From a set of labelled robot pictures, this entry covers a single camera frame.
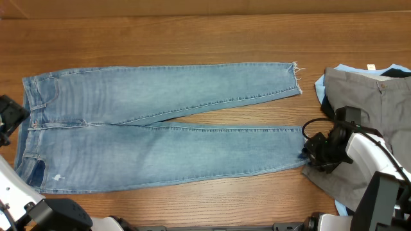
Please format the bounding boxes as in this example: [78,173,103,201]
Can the light blue denim jeans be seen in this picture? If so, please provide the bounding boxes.
[15,62,305,194]

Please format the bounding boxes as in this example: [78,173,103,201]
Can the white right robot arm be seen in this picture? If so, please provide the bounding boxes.
[302,124,410,230]

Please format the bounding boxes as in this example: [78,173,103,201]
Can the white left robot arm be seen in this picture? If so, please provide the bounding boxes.
[1,158,127,231]

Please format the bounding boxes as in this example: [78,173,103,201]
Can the light blue shirt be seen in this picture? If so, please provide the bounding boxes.
[315,64,410,103]

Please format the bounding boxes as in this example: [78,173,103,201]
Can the grey trousers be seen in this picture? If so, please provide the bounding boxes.
[301,66,411,212]

